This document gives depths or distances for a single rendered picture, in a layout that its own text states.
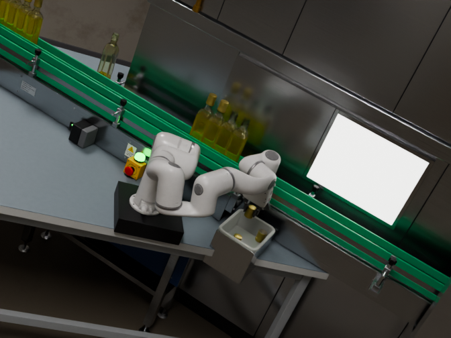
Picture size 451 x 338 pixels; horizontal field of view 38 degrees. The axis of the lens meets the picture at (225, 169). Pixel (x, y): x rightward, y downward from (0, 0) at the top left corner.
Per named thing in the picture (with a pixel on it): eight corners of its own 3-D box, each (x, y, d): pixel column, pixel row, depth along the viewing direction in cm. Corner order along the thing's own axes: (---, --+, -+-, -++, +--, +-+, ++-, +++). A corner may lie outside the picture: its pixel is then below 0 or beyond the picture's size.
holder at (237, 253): (273, 241, 273) (280, 226, 270) (246, 269, 250) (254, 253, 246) (238, 219, 278) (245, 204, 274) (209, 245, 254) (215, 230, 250)
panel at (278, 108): (394, 227, 271) (435, 159, 256) (392, 230, 269) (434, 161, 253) (212, 122, 293) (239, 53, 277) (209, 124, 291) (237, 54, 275)
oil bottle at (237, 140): (233, 172, 282) (251, 130, 272) (227, 176, 277) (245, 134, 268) (222, 166, 284) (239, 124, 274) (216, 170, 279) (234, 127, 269)
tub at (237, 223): (269, 245, 269) (277, 229, 265) (247, 269, 249) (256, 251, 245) (233, 223, 273) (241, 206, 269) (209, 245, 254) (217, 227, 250)
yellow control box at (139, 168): (144, 176, 280) (149, 161, 276) (135, 182, 273) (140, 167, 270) (131, 167, 281) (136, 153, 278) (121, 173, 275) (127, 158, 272)
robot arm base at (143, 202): (161, 223, 244) (174, 190, 237) (127, 214, 241) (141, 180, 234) (160, 200, 257) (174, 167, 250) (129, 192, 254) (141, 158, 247)
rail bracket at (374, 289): (378, 294, 262) (405, 250, 252) (368, 314, 248) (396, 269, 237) (367, 287, 263) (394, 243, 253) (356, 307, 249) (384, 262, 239)
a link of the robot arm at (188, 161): (152, 150, 218) (198, 168, 220) (163, 126, 240) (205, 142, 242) (143, 174, 222) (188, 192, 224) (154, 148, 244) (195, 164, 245)
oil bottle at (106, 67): (108, 86, 310) (124, 35, 298) (103, 89, 305) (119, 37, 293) (98, 81, 310) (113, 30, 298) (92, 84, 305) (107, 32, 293)
